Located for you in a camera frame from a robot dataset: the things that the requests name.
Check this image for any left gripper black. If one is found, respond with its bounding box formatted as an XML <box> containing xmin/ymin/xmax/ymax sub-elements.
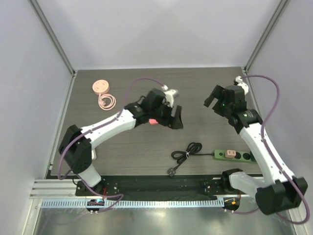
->
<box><xmin>151</xmin><ymin>101</ymin><xmax>183</xmax><ymax>130</ymax></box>

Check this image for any pink red plug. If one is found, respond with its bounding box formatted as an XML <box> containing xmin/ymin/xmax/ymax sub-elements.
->
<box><xmin>149</xmin><ymin>119</ymin><xmax>158</xmax><ymax>125</ymax></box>

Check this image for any green power strip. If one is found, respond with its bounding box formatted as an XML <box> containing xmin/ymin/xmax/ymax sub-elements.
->
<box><xmin>213</xmin><ymin>149</ymin><xmax>256</xmax><ymax>164</ymax></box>

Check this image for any pink round power socket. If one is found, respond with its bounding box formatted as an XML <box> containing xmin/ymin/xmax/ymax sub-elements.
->
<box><xmin>92</xmin><ymin>79</ymin><xmax>110</xmax><ymax>95</ymax></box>

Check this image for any white triangular power socket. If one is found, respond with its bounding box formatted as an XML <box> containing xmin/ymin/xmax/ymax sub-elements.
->
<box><xmin>91</xmin><ymin>149</ymin><xmax>97</xmax><ymax>161</ymax></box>

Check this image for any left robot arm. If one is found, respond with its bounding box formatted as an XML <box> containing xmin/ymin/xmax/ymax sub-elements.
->
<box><xmin>59</xmin><ymin>88</ymin><xmax>183</xmax><ymax>196</ymax></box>

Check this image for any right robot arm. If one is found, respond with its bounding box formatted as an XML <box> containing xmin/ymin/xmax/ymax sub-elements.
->
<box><xmin>204</xmin><ymin>85</ymin><xmax>308</xmax><ymax>215</ymax></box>

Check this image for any black coiled power cable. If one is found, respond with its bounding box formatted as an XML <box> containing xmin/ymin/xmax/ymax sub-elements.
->
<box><xmin>166</xmin><ymin>142</ymin><xmax>216</xmax><ymax>177</ymax></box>

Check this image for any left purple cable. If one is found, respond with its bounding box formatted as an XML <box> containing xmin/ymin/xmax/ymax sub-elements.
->
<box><xmin>57</xmin><ymin>77</ymin><xmax>163</xmax><ymax>213</ymax></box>

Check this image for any pink coiled cable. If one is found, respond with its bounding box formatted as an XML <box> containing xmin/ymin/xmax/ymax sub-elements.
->
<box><xmin>97</xmin><ymin>94</ymin><xmax>117</xmax><ymax>111</ymax></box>

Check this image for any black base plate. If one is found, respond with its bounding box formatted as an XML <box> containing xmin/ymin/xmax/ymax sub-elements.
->
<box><xmin>75</xmin><ymin>175</ymin><xmax>239</xmax><ymax>200</ymax></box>

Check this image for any white slotted cable duct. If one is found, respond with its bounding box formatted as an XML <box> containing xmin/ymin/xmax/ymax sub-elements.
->
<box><xmin>41</xmin><ymin>198</ymin><xmax>224</xmax><ymax>209</ymax></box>

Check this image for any aluminium frame rail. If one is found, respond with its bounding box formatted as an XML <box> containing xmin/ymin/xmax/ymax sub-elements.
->
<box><xmin>30</xmin><ymin>179</ymin><xmax>238</xmax><ymax>201</ymax></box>

